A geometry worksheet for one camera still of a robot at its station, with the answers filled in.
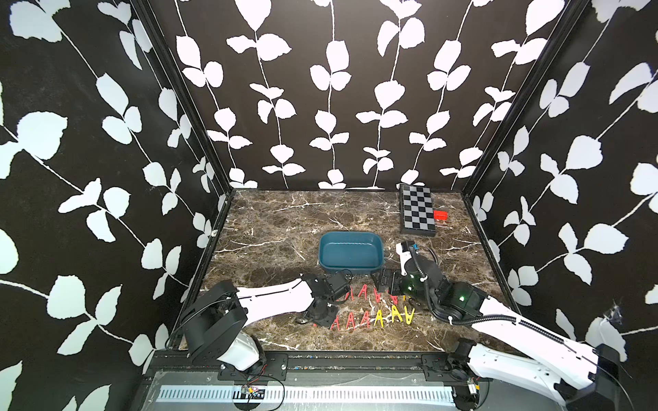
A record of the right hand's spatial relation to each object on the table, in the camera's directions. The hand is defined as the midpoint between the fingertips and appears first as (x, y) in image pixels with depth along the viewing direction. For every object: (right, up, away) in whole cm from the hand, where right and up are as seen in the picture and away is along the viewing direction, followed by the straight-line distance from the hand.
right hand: (379, 270), depth 75 cm
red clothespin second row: (-3, -18, +9) cm, 20 cm away
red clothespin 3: (+1, -11, +13) cm, 17 cm away
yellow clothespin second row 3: (+1, -18, +9) cm, 20 cm away
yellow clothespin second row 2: (+11, -18, +9) cm, 23 cm away
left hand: (-16, -17, +8) cm, 25 cm away
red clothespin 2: (-8, -6, -4) cm, 11 cm away
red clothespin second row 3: (-13, -18, +7) cm, 23 cm away
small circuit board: (-37, -33, -4) cm, 50 cm away
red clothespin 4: (+8, -13, +12) cm, 19 cm away
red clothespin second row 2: (-8, -18, +8) cm, 21 cm away
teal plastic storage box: (-5, +2, +26) cm, 27 cm away
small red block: (+33, +16, +37) cm, 52 cm away
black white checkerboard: (+23, +18, +36) cm, 47 cm away
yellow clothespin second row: (+7, -16, +9) cm, 20 cm away
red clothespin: (-3, -10, +14) cm, 17 cm away
